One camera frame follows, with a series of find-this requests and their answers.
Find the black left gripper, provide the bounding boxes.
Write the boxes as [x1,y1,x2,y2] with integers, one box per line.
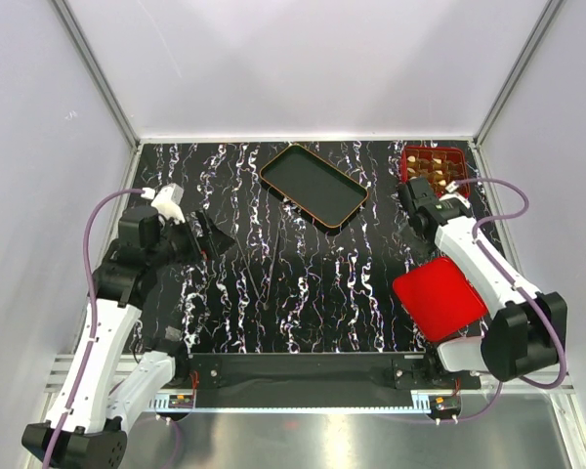
[148,207,235,270]

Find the metal tweezers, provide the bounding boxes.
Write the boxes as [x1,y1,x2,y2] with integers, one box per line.
[234,228,282,310]

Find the red box lid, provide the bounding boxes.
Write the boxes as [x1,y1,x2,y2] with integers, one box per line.
[393,257,487,342]

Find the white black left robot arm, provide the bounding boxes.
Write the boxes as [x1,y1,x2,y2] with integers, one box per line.
[21,205,234,468]

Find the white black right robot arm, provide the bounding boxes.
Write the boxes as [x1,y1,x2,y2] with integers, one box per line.
[393,191,566,389]

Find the red chocolate box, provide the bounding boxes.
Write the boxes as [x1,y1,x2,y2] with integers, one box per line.
[400,145,469,196]

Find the dark green gold-rimmed tray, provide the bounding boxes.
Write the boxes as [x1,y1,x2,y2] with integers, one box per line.
[259,144,368,230]

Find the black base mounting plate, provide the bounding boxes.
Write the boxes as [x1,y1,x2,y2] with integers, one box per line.
[134,352,480,416]

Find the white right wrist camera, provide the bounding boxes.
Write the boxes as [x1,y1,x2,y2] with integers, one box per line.
[398,176,463,209]

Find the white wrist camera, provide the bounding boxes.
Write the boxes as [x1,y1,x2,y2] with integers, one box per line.
[398,176,463,209]
[141,183,186,225]

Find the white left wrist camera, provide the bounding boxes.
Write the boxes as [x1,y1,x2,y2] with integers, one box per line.
[141,183,186,225]

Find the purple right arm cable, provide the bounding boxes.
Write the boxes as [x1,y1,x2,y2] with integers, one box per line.
[448,178,568,426]

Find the aluminium front rail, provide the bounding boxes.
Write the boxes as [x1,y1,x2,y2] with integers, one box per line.
[46,354,577,416]

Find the aluminium frame post left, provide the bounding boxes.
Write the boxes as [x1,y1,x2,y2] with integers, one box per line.
[48,0,143,148]

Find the aluminium frame post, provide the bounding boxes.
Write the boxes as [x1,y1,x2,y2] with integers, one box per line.
[48,0,143,148]
[472,0,567,148]

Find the aluminium frame post right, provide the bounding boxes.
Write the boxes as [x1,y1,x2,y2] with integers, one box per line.
[472,0,567,148]

